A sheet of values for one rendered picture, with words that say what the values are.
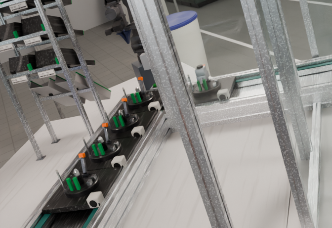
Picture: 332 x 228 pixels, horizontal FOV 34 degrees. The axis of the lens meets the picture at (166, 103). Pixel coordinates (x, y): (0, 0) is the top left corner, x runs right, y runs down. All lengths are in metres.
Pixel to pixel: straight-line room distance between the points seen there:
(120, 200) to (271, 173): 0.54
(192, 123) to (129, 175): 0.75
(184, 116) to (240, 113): 1.05
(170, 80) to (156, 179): 0.90
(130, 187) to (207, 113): 0.56
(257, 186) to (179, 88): 0.70
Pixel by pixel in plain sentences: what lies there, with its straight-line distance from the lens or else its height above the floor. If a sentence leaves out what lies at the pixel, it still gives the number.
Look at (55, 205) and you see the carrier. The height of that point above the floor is 0.97.
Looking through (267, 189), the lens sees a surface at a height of 0.86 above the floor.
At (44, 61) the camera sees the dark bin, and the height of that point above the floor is 1.33.
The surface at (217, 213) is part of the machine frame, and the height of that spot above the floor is 1.06.
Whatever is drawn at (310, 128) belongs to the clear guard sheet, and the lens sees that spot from 1.40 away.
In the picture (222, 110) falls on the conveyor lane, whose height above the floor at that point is 0.93.
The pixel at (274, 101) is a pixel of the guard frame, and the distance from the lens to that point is 1.36.
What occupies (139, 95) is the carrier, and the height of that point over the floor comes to 1.02.
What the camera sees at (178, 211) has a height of 0.86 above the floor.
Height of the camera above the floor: 1.86
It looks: 21 degrees down
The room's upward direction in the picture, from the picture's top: 19 degrees counter-clockwise
